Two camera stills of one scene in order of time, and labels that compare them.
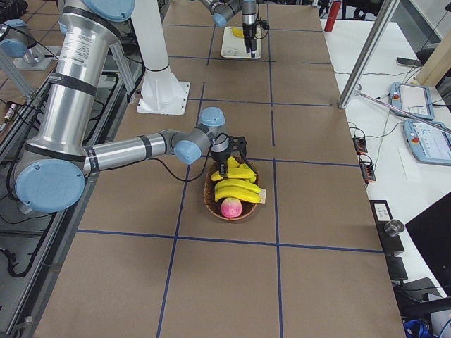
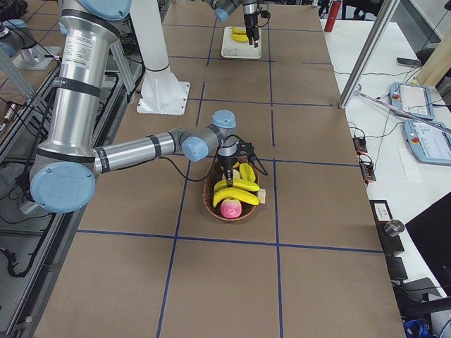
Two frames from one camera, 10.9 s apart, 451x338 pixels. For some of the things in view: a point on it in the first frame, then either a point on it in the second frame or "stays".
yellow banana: (235, 170) → (239, 37)
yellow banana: (237, 32) stays
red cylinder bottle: (332, 16) stays
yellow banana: (237, 184) stays
